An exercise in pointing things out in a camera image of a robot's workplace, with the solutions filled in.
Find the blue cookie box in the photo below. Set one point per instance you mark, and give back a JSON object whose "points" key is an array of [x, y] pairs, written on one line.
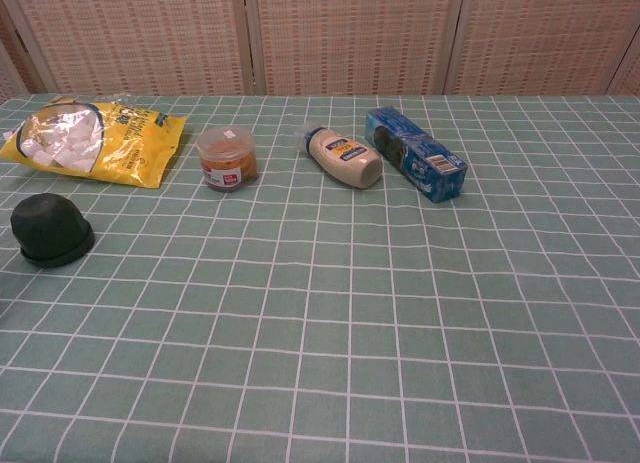
{"points": [[425, 158]]}

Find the cream mayonnaise squeeze bottle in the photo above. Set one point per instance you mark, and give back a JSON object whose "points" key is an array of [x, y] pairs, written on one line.
{"points": [[345, 158]]}

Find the yellow snack bag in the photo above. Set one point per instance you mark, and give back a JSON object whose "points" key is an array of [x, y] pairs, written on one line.
{"points": [[135, 153]]}

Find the woven folding screen panel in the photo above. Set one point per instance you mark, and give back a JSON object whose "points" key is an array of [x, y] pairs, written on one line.
{"points": [[12, 68], [355, 38], [540, 38], [630, 78], [135, 38]]}

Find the green checked tablecloth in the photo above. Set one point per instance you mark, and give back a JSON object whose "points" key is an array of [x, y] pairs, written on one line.
{"points": [[320, 333]]}

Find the dark green round bowl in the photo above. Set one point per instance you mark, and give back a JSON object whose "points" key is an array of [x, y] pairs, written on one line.
{"points": [[50, 230]]}

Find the clear jar orange contents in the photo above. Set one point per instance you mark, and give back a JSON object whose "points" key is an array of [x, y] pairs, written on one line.
{"points": [[227, 158]]}

